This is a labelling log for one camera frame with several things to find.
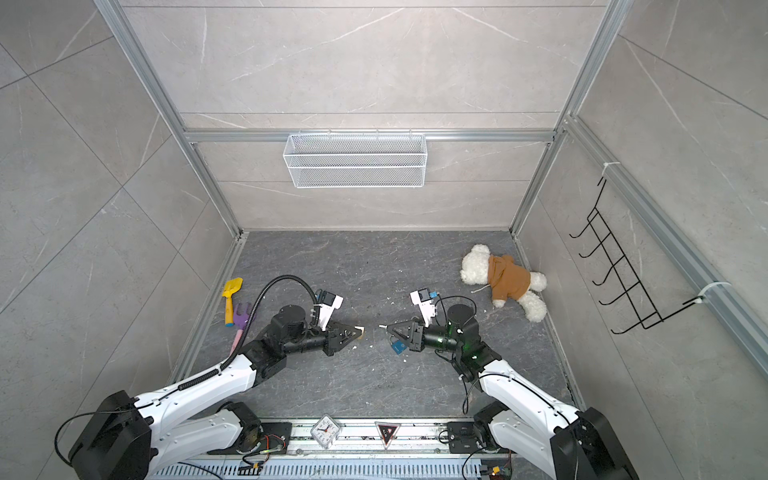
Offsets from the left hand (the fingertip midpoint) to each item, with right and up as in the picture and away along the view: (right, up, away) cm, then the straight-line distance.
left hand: (360, 328), depth 75 cm
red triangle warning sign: (+7, -26, -1) cm, 27 cm away
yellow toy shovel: (-47, +8, +26) cm, 54 cm away
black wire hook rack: (+59, +7, -18) cm, 62 cm away
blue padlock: (+10, -9, +13) cm, 18 cm away
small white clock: (-8, -25, -2) cm, 27 cm away
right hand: (+8, 0, -1) cm, 8 cm away
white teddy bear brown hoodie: (+46, +11, +20) cm, 52 cm away
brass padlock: (+1, 0, 0) cm, 1 cm away
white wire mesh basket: (-4, +51, +25) cm, 57 cm away
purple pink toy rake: (-40, -2, +17) cm, 44 cm away
